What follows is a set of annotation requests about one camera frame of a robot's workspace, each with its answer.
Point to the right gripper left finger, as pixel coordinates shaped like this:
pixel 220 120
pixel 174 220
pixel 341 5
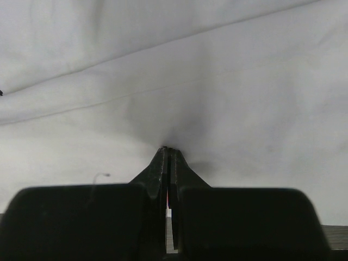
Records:
pixel 90 222

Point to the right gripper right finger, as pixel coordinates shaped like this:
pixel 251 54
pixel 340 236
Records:
pixel 240 223

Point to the white floral print t-shirt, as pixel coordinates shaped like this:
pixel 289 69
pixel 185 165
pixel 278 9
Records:
pixel 254 93

